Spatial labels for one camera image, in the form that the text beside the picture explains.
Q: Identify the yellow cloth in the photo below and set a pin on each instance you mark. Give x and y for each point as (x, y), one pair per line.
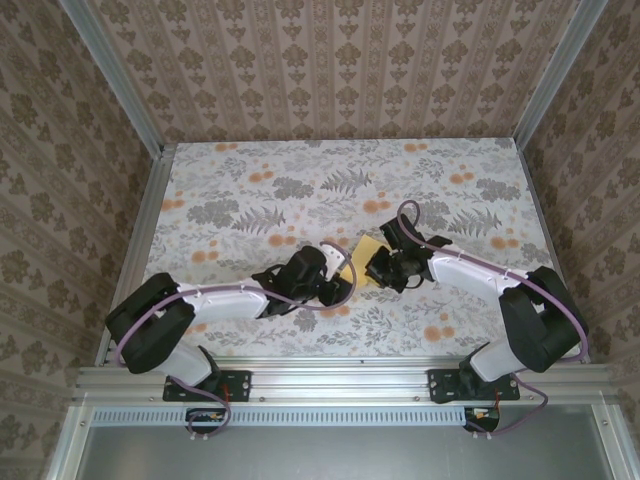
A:
(367, 247)

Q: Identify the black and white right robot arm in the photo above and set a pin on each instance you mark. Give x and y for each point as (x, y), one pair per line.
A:
(540, 330)

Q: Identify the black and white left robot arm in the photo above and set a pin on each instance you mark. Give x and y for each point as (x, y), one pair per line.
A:
(150, 340)

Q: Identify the grey sheet metal panel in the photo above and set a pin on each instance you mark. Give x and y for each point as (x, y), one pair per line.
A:
(340, 455)

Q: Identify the long aluminium mounting beam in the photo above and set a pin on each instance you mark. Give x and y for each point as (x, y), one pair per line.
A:
(340, 382)

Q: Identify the floral patterned table cover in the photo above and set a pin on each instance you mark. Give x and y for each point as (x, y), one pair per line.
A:
(300, 165)

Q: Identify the small black connector board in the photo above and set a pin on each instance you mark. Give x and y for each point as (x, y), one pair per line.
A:
(482, 417)
(207, 417)

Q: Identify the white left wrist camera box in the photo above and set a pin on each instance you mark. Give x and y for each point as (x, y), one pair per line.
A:
(334, 255)

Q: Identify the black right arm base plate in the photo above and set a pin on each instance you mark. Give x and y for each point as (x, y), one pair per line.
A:
(440, 385)

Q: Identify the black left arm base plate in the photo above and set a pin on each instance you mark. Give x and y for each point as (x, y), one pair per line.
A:
(240, 385)

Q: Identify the aluminium side rail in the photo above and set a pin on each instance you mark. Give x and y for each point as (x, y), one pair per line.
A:
(555, 240)
(145, 240)

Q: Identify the aluminium corner post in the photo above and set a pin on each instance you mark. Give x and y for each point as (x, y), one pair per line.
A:
(555, 80)
(115, 80)

